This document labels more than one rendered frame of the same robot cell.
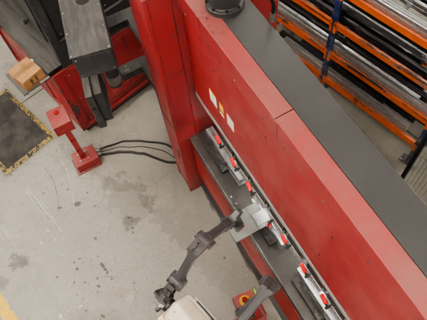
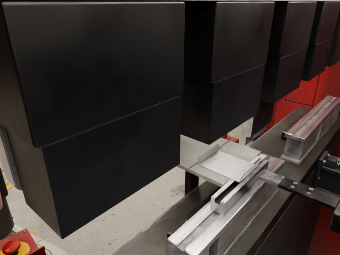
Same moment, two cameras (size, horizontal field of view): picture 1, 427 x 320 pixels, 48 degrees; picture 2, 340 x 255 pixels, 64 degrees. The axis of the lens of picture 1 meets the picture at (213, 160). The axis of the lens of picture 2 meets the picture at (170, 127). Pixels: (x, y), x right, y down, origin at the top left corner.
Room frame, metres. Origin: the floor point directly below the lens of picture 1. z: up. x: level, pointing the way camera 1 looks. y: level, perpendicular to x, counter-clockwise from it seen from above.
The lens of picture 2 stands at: (0.83, -0.67, 1.34)
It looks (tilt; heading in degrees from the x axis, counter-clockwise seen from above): 25 degrees down; 63
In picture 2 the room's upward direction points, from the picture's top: straight up
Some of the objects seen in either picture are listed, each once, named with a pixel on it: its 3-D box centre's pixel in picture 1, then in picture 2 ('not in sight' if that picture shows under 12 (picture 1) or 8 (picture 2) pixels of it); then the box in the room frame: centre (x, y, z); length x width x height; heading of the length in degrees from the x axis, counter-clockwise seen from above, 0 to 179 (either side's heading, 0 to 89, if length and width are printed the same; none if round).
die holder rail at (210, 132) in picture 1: (225, 155); (315, 124); (1.74, -0.09, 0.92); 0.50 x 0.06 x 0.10; 22
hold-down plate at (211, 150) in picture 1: (215, 155); (301, 124); (1.76, -0.02, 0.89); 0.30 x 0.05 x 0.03; 22
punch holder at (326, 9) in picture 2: (247, 167); (305, 39); (1.43, -0.21, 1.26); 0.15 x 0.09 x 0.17; 22
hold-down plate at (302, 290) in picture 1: (307, 298); not in sight; (0.64, -0.46, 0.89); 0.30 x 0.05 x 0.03; 22
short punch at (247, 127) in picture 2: not in sight; (258, 116); (1.23, -0.30, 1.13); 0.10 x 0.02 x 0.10; 22
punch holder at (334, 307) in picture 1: (340, 305); not in sight; (0.50, -0.58, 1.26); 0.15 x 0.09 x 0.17; 22
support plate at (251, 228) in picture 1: (246, 221); (197, 149); (1.17, -0.16, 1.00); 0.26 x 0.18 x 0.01; 112
